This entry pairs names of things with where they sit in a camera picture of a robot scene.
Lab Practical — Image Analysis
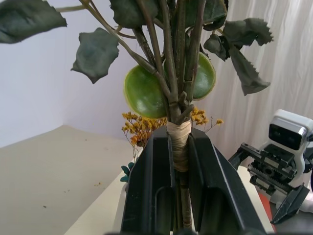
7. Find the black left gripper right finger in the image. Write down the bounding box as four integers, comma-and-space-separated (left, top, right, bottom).
187, 127, 268, 235

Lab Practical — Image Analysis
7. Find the white curtain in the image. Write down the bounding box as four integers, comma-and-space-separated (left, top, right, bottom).
193, 0, 313, 162

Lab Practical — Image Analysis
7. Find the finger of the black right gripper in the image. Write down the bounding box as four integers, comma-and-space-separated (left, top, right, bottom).
270, 184, 311, 225
228, 142, 263, 170

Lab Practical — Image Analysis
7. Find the yellow dried flower bouquet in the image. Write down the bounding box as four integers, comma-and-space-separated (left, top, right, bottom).
121, 107, 224, 184

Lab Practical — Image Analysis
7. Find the green leafy flower bouquet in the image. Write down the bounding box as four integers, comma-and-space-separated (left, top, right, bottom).
0, 0, 274, 233

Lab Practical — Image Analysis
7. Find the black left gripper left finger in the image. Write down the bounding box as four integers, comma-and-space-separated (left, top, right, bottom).
120, 126, 176, 235

